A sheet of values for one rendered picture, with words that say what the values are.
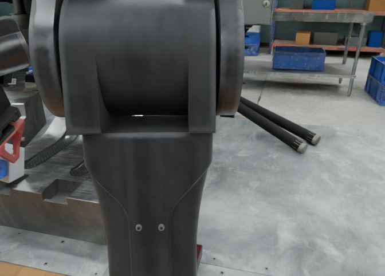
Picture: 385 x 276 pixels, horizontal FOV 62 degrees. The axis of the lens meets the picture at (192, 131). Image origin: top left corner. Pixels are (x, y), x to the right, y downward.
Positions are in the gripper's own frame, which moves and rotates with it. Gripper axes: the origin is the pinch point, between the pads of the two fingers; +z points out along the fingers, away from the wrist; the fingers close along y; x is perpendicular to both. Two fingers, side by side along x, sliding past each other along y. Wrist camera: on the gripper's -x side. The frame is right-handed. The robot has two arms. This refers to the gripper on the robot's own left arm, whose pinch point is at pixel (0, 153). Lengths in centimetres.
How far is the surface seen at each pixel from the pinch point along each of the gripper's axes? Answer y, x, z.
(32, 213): -6.7, 5.0, 8.1
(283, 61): -62, -327, 178
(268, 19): -37, -87, 11
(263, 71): -41, -310, 186
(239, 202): -41.2, -11.9, 14.0
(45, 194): -8.6, 2.5, 5.0
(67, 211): -13.5, 3.9, 5.6
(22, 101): 22.8, -27.4, 17.6
